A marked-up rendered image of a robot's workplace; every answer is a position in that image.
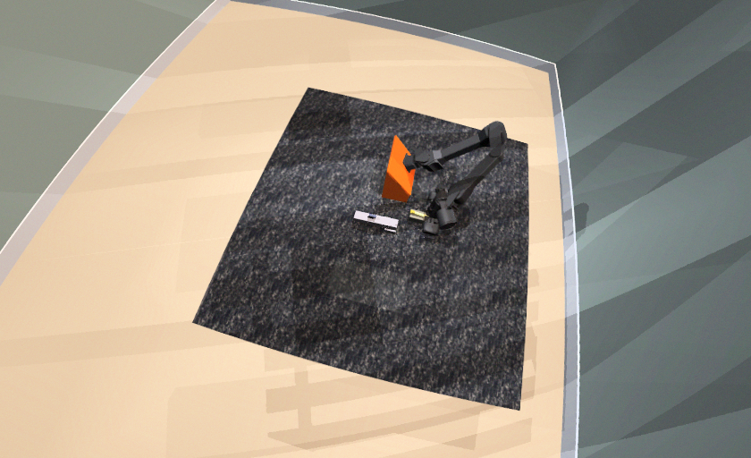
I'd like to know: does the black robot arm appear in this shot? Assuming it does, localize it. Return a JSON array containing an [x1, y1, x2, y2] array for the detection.
[[402, 121, 507, 230]]

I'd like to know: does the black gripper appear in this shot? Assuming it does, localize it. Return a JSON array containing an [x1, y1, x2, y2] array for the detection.
[[422, 191, 439, 236]]

